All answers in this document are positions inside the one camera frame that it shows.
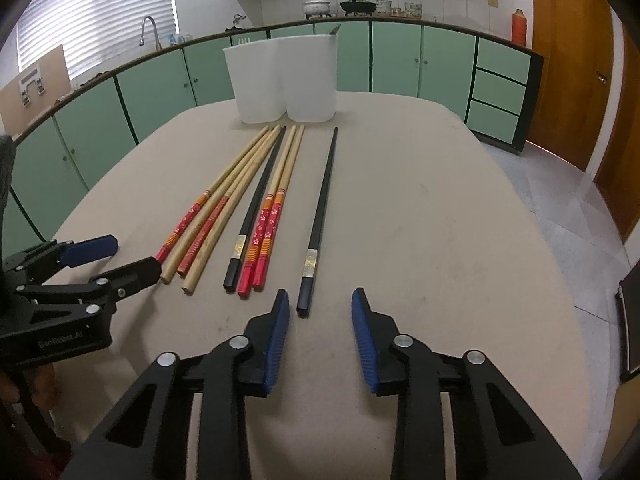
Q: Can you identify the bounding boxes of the plain bamboo chopstick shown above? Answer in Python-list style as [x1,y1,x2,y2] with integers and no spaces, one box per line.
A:
[178,125,281,296]
[156,125,281,284]

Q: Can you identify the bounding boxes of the bamboo chopstick red stripe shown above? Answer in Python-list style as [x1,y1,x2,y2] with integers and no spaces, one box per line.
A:
[164,125,282,281]

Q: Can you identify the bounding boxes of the red floral chopstick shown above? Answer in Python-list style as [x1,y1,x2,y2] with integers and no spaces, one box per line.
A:
[236,126,296,299]
[252,125,305,290]

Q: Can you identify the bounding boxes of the black chopstick gold band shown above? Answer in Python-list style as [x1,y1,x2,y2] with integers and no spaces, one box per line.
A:
[296,127,338,318]

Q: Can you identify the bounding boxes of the bamboo chopstick red end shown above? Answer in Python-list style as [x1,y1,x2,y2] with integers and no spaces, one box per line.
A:
[155,126,270,263]

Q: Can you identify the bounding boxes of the chrome kitchen faucet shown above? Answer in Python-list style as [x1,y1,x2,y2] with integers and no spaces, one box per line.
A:
[139,15,164,51]

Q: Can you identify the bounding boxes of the green lower kitchen cabinets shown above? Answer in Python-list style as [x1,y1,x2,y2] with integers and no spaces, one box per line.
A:
[1,18,544,255]

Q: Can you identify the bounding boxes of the person's left hand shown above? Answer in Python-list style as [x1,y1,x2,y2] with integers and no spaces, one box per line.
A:
[0,364,58,410]

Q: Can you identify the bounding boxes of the cardboard box with dispenser print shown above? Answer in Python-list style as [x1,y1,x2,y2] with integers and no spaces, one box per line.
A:
[0,46,72,136]

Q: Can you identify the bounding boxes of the white window blind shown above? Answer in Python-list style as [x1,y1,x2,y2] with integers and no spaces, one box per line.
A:
[16,0,178,78]

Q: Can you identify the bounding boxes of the white two-compartment utensil holder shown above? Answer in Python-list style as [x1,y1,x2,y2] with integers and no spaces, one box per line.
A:
[224,34,338,124]

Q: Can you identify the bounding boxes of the white enamel pot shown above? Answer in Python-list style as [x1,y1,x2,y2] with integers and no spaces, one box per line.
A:
[303,0,331,20]

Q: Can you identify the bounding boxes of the black wok with lid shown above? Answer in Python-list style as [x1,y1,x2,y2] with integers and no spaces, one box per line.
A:
[340,0,376,16]

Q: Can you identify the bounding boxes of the orange thermos bottle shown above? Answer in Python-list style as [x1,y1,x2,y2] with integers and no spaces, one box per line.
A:
[511,9,527,47]

